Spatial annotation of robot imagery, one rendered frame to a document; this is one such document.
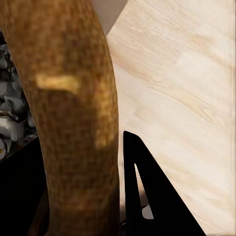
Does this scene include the popcorn bag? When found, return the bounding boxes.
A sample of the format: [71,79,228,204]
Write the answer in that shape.
[0,0,120,236]

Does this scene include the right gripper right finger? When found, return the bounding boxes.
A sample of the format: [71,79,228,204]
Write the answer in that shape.
[123,131,206,236]

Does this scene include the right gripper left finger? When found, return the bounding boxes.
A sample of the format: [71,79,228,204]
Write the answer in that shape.
[0,137,47,236]

